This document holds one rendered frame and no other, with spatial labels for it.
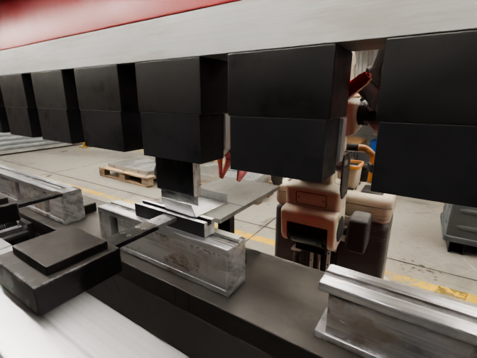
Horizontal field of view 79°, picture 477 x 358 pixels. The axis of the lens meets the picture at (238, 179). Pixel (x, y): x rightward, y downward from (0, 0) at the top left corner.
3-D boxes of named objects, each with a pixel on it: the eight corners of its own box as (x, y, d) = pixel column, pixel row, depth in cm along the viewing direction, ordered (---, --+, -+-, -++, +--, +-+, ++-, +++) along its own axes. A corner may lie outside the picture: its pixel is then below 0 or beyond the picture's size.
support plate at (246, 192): (280, 189, 77) (280, 185, 77) (220, 224, 56) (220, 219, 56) (224, 179, 87) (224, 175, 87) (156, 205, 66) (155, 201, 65)
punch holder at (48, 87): (105, 139, 76) (96, 72, 71) (72, 143, 69) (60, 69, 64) (74, 136, 84) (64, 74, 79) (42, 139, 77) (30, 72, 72)
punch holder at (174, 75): (232, 156, 54) (231, 61, 50) (203, 165, 48) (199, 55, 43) (174, 148, 62) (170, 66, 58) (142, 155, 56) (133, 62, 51)
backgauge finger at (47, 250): (194, 232, 54) (192, 207, 53) (39, 317, 33) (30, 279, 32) (150, 218, 60) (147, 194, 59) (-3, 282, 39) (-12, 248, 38)
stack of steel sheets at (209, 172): (273, 177, 404) (274, 170, 401) (254, 190, 351) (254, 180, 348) (212, 170, 451) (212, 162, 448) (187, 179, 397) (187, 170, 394)
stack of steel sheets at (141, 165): (179, 167, 468) (179, 163, 466) (147, 175, 418) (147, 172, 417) (139, 160, 522) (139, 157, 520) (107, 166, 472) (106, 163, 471)
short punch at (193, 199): (201, 204, 57) (199, 156, 54) (194, 207, 55) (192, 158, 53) (165, 195, 62) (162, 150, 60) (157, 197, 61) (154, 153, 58)
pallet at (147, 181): (188, 175, 473) (187, 167, 469) (147, 187, 409) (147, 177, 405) (140, 166, 538) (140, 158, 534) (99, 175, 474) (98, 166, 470)
